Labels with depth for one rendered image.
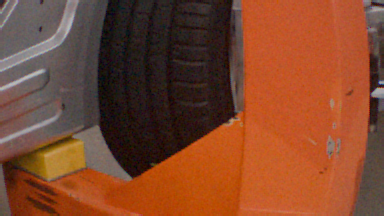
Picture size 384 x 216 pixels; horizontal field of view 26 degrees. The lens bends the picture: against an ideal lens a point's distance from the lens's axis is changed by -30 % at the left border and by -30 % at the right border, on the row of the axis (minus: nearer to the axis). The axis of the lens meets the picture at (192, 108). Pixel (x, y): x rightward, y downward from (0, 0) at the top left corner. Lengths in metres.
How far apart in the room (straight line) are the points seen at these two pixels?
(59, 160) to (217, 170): 0.33
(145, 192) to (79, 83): 0.25
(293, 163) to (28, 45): 0.48
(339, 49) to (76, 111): 0.56
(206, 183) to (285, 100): 0.18
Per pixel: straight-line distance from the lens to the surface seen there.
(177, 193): 1.41
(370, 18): 1.69
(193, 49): 1.64
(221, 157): 1.36
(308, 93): 1.25
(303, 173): 1.28
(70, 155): 1.63
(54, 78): 1.55
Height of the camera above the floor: 1.20
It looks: 15 degrees down
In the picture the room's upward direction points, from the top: 1 degrees clockwise
